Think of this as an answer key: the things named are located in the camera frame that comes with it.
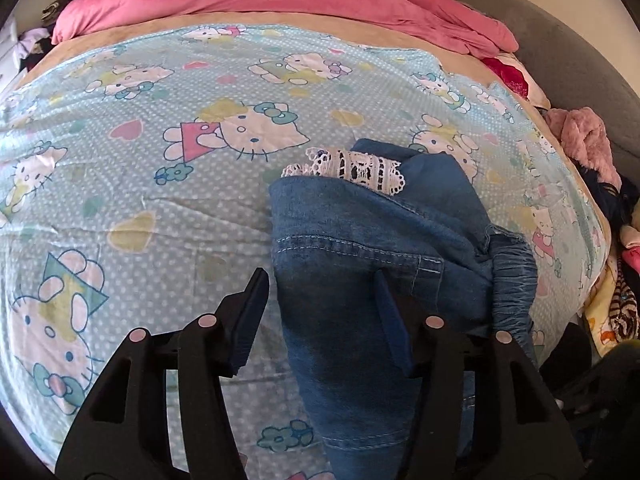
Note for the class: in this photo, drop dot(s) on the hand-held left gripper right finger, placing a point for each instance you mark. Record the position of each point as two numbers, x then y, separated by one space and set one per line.
395 335

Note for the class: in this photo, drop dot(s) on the red patterned cloth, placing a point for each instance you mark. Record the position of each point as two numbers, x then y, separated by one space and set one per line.
507 75

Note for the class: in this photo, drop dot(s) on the cartoon cat printed bed sheet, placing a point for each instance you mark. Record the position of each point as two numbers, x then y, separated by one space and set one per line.
150 210

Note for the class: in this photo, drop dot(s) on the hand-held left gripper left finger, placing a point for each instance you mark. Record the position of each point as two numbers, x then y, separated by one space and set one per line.
252 320

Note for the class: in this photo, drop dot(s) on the dark navy cloth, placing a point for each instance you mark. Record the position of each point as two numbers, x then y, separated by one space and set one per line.
607 195

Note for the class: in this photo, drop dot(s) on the olive green garment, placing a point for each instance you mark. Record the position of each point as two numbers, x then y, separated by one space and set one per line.
631 347

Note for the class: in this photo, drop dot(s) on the tiger striped cloth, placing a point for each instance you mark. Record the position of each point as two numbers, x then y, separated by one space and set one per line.
626 305

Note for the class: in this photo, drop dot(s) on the dark brown cloth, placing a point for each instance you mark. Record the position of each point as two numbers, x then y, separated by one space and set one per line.
57 10

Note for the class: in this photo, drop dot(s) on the blue denim pants lace hem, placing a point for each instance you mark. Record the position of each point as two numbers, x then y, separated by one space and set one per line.
350 240

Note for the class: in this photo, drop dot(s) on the pink fluffy cloth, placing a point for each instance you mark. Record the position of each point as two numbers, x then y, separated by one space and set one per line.
585 140

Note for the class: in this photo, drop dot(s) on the lilac and white cloth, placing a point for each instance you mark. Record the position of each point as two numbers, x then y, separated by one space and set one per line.
32 47

